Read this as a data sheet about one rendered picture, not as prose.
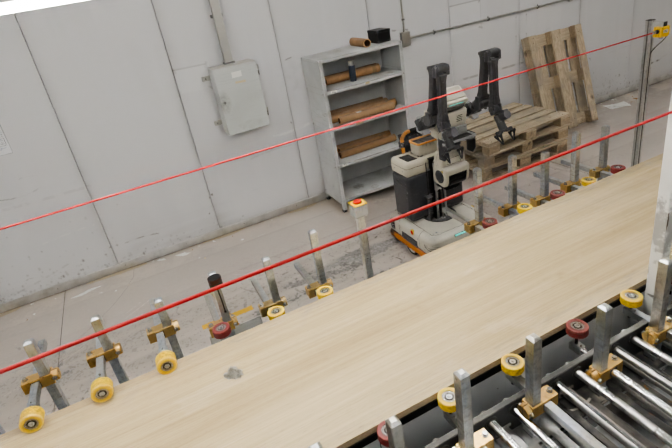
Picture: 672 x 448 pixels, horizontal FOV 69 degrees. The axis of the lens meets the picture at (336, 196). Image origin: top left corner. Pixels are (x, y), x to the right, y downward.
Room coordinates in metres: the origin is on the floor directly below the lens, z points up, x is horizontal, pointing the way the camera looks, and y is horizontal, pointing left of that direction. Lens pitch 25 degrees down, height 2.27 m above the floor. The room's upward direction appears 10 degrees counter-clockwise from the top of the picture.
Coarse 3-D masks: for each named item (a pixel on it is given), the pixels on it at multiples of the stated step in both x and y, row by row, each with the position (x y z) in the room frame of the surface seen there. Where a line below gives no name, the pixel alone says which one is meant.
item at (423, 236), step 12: (396, 216) 3.69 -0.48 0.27; (468, 216) 3.46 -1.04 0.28; (396, 228) 3.67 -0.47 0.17; (408, 228) 3.49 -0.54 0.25; (420, 228) 3.41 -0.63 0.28; (432, 228) 3.37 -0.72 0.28; (444, 228) 3.34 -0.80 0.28; (456, 228) 3.31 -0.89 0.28; (408, 240) 3.50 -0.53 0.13; (420, 240) 3.32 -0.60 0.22; (432, 240) 3.21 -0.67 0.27; (444, 240) 3.22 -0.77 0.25; (456, 240) 3.26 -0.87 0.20; (420, 252) 3.33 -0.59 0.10
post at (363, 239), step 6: (360, 222) 2.13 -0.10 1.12; (360, 228) 2.13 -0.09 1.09; (360, 234) 2.13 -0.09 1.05; (366, 234) 2.14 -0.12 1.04; (360, 240) 2.14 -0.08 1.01; (366, 240) 2.14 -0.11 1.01; (360, 246) 2.16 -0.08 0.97; (366, 246) 2.14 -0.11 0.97; (366, 252) 2.14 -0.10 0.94; (366, 258) 2.13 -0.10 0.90; (366, 264) 2.13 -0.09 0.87; (366, 270) 2.13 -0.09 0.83; (372, 270) 2.14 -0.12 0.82; (366, 276) 2.14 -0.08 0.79; (372, 276) 2.14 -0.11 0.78
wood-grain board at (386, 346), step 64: (576, 192) 2.43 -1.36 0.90; (640, 192) 2.31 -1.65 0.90; (448, 256) 2.02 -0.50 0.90; (512, 256) 1.93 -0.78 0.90; (576, 256) 1.84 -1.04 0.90; (640, 256) 1.76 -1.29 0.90; (320, 320) 1.71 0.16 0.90; (384, 320) 1.64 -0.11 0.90; (448, 320) 1.57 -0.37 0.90; (512, 320) 1.50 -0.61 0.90; (128, 384) 1.53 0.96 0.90; (192, 384) 1.46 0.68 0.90; (256, 384) 1.40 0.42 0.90; (320, 384) 1.35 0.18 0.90; (384, 384) 1.30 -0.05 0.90; (448, 384) 1.24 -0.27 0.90
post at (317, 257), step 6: (312, 234) 2.04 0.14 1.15; (312, 240) 2.04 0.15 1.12; (312, 246) 2.04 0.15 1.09; (318, 246) 2.05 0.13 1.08; (318, 252) 2.04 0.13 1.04; (318, 258) 2.04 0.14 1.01; (318, 264) 2.04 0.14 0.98; (318, 270) 2.04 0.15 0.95; (324, 270) 2.05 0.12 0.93; (318, 276) 2.04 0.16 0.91; (324, 276) 2.05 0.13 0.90; (324, 282) 2.04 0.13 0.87
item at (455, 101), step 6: (450, 90) 3.35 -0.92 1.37; (456, 90) 3.36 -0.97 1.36; (450, 96) 3.31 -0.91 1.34; (456, 96) 3.31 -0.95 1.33; (462, 96) 3.32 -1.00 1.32; (450, 102) 3.27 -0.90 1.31; (456, 102) 3.28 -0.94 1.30; (462, 102) 3.32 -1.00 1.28; (450, 108) 3.31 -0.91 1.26; (456, 108) 3.35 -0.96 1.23
